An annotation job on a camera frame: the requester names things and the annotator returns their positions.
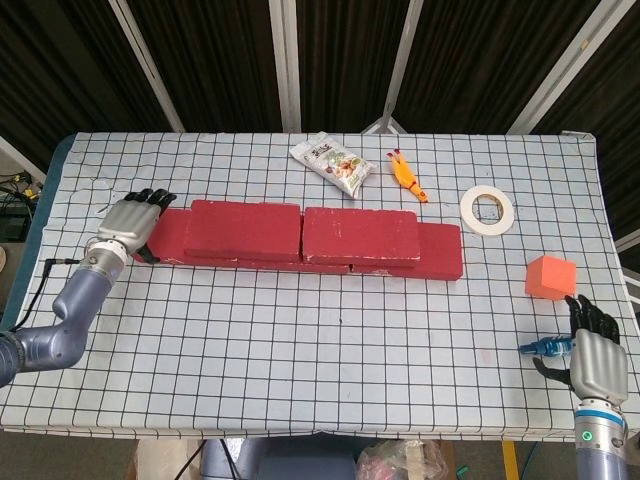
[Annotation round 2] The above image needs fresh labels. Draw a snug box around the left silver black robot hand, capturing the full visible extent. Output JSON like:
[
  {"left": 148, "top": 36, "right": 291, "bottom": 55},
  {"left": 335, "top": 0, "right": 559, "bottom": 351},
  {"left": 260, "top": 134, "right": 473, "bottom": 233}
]
[{"left": 96, "top": 188, "right": 178, "bottom": 265}]

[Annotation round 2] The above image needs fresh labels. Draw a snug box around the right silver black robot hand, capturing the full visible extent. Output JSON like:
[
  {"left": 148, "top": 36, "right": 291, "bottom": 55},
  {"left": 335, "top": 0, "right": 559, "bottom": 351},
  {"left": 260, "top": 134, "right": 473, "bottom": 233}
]
[{"left": 532, "top": 293, "right": 630, "bottom": 407}]

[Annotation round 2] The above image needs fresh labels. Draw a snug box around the red brick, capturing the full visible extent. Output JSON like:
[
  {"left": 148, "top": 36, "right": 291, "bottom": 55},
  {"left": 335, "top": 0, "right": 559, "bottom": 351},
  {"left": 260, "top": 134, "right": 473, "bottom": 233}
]
[
  {"left": 145, "top": 207, "right": 241, "bottom": 267},
  {"left": 301, "top": 206, "right": 423, "bottom": 267},
  {"left": 236, "top": 257, "right": 351, "bottom": 276},
  {"left": 183, "top": 199, "right": 304, "bottom": 263},
  {"left": 348, "top": 222, "right": 464, "bottom": 283}
]

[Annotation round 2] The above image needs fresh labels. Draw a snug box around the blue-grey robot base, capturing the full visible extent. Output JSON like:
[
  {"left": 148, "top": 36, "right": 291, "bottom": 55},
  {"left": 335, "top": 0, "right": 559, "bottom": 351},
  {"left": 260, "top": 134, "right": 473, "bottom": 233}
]
[{"left": 199, "top": 438, "right": 359, "bottom": 480}]

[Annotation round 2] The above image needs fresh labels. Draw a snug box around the blue plastic toy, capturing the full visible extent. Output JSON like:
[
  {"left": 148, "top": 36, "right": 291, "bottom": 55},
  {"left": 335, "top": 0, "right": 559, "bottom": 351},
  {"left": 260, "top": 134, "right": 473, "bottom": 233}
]
[{"left": 517, "top": 335, "right": 576, "bottom": 358}]

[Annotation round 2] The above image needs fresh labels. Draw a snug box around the orange foam cube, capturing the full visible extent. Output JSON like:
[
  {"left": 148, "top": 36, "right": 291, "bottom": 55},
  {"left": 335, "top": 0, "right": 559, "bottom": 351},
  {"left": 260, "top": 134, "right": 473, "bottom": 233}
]
[{"left": 525, "top": 256, "right": 577, "bottom": 301}]

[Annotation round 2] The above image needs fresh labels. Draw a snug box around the black equipment box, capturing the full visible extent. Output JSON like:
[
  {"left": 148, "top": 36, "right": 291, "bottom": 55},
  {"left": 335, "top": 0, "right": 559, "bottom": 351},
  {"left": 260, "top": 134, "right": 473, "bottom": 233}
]
[{"left": 0, "top": 212, "right": 29, "bottom": 242}]

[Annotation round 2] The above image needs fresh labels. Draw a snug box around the dark brown curtain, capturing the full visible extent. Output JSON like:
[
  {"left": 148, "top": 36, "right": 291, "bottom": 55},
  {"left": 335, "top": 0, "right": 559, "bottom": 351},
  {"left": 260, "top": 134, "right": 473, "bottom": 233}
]
[{"left": 0, "top": 0, "right": 640, "bottom": 241}]

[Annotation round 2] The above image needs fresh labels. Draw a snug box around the white tape roll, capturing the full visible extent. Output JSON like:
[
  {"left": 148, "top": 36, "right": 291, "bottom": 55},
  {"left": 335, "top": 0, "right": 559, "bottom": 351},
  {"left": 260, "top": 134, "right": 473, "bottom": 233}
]
[{"left": 459, "top": 184, "right": 516, "bottom": 237}]

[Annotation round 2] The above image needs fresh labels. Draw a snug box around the white printed snack bag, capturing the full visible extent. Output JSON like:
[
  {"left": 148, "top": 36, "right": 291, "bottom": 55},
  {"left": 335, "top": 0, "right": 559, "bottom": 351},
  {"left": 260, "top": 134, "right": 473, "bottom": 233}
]
[{"left": 289, "top": 131, "right": 377, "bottom": 200}]

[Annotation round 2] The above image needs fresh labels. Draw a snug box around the clear plastic bag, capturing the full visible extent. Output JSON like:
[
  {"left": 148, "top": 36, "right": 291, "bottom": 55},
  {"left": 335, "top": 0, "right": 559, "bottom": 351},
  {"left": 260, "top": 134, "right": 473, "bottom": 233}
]
[{"left": 355, "top": 439, "right": 449, "bottom": 480}]

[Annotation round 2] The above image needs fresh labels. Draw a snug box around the white black checkered tablecloth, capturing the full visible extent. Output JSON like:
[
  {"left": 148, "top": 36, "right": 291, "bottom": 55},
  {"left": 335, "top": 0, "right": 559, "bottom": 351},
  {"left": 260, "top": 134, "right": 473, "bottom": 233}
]
[{"left": 0, "top": 130, "right": 640, "bottom": 444}]

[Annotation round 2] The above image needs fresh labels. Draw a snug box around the yellow rubber chicken toy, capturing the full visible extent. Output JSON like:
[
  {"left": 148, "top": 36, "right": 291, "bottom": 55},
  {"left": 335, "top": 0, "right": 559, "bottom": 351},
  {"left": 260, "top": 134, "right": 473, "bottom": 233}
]
[{"left": 385, "top": 149, "right": 431, "bottom": 205}]

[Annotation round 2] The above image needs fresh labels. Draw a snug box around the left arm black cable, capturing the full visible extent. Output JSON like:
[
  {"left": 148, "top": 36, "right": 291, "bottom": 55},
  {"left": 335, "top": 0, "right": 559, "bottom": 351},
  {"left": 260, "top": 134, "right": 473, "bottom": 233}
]
[{"left": 9, "top": 256, "right": 84, "bottom": 332}]

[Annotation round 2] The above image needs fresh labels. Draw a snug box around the white metal frame post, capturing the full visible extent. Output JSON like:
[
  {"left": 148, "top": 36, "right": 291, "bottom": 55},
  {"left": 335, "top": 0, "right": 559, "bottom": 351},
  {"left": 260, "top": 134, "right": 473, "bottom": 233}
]
[
  {"left": 107, "top": 0, "right": 187, "bottom": 134},
  {"left": 268, "top": 0, "right": 304, "bottom": 134},
  {"left": 362, "top": 0, "right": 426, "bottom": 135},
  {"left": 504, "top": 0, "right": 612, "bottom": 135}
]

